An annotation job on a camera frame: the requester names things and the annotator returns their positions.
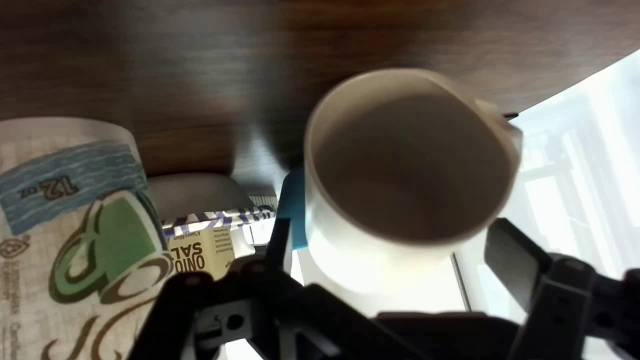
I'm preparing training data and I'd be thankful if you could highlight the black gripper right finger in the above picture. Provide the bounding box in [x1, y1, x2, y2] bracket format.
[483, 217, 640, 360]

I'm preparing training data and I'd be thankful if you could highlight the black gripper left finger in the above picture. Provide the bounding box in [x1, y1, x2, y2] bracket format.
[126, 256, 427, 360]

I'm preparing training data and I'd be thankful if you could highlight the white ceramic mug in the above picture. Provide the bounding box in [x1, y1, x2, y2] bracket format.
[304, 68, 522, 314]

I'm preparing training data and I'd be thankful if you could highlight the snack packet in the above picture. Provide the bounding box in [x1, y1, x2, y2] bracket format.
[161, 206, 274, 279]

